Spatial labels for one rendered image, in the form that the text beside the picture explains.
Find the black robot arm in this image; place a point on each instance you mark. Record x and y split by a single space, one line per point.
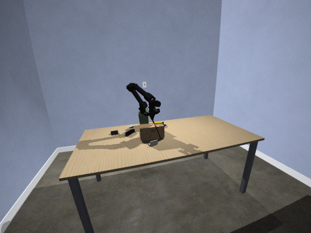
132 87

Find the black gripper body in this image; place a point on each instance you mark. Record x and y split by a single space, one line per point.
149 112

